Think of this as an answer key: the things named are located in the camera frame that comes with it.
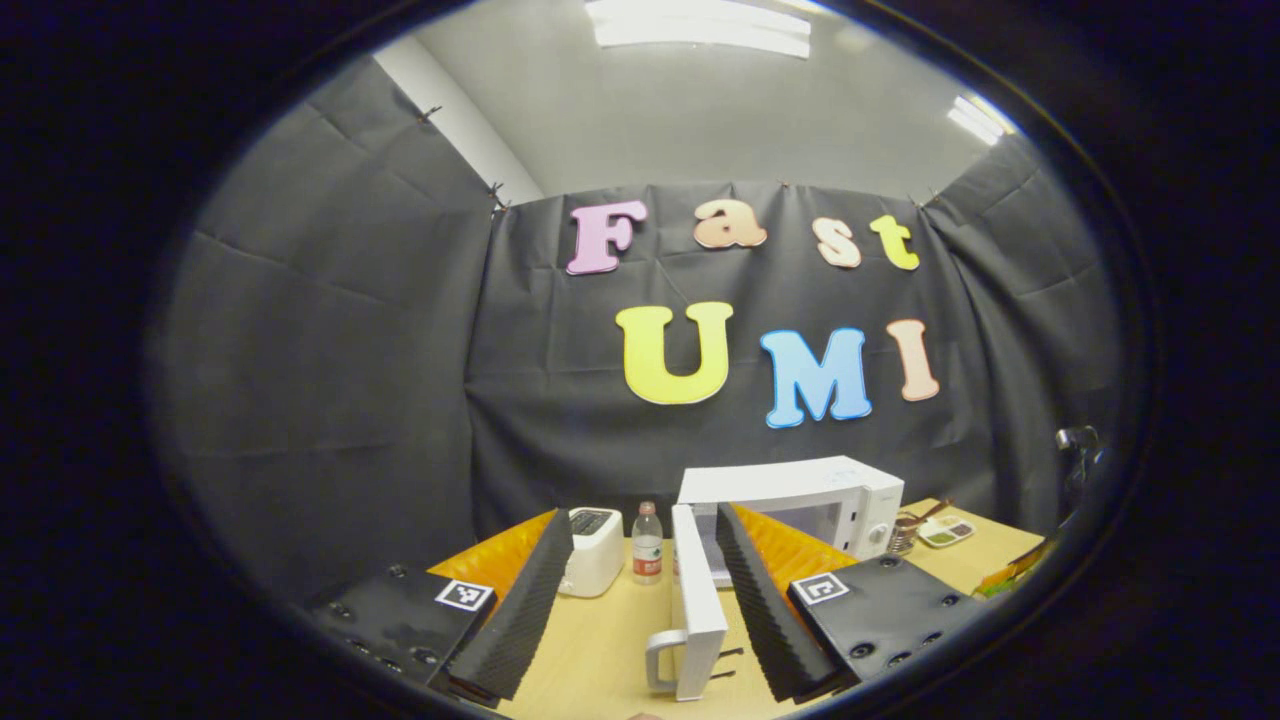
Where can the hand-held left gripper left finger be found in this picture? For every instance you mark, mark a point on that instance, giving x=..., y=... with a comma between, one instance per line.
x=505, y=630

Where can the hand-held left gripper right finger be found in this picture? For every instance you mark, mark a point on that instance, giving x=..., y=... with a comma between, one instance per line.
x=770, y=630

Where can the toast lettuce sandwich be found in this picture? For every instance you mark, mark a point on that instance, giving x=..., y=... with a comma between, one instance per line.
x=1000, y=588

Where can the white microwave oven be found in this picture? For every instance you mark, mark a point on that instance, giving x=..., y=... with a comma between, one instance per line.
x=800, y=480

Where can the white toaster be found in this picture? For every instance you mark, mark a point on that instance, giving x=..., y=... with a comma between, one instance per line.
x=592, y=555

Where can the white divided seasoning tray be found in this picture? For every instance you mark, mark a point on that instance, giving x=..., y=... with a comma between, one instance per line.
x=947, y=531

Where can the clear plastic water bottle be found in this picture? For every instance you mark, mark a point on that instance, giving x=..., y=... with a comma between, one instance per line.
x=647, y=550

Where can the black backdrop cloth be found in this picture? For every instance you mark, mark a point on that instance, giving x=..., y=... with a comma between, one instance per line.
x=330, y=400

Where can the small ceiling light panel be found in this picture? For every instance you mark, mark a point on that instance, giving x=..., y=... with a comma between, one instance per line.
x=980, y=120

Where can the large ceiling light panel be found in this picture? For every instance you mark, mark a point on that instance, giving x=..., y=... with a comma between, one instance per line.
x=700, y=25

